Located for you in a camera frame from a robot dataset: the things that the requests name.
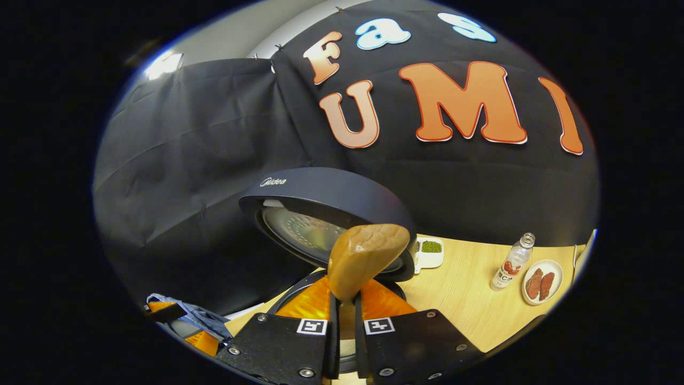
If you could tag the dark grey rice cooker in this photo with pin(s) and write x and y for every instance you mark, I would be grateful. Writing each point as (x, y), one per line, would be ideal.
(331, 195)

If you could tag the wooden spoon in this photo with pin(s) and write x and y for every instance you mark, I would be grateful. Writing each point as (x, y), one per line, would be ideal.
(366, 254)

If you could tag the white divided bean dish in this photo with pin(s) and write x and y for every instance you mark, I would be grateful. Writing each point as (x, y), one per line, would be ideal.
(430, 259)

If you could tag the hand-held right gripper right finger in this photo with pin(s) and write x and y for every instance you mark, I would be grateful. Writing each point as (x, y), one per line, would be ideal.
(417, 347)

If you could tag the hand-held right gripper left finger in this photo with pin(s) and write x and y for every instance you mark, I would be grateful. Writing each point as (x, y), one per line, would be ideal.
(278, 347)

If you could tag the person's blue denim clothing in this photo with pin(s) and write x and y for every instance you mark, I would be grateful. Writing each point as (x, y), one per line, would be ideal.
(203, 318)

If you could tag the black backdrop cloth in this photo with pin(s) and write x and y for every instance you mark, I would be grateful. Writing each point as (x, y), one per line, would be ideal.
(187, 160)

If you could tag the ceiling light panel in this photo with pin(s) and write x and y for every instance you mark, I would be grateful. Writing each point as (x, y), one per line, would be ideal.
(163, 64)

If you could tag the white toaster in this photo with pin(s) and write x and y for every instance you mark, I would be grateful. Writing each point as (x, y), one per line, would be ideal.
(585, 251)

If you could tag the red meat piece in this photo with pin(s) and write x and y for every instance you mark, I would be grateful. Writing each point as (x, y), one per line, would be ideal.
(534, 283)
(547, 286)

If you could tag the white round plate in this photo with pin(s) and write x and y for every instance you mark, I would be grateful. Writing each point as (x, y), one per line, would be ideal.
(558, 267)

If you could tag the clear plastic bottle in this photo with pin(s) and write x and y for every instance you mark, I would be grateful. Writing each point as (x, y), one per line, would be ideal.
(510, 267)

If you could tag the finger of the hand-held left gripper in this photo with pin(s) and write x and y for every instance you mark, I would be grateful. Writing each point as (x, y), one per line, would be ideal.
(206, 343)
(165, 313)

